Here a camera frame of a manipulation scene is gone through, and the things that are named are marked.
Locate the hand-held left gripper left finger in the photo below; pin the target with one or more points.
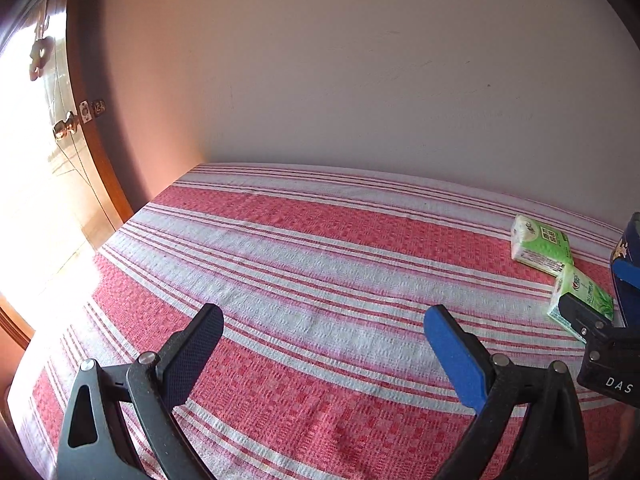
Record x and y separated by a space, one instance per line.
192 355

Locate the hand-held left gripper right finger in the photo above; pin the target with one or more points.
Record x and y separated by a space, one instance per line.
455 360

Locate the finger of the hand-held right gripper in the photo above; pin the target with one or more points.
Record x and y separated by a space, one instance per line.
612 360
629 290

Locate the green tissue pack leaf print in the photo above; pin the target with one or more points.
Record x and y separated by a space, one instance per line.
582 290

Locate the green tissue pack square print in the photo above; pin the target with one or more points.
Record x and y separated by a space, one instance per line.
542 245

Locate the red white striped cloth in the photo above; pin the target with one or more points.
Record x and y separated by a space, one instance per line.
310 270

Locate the wooden door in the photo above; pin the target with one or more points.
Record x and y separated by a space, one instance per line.
107 160

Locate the brass door knob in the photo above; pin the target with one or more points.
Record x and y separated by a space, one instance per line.
66 126

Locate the metal door latch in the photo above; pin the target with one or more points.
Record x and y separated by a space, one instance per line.
92 109

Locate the hanging door ornament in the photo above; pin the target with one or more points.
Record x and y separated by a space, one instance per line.
40 57

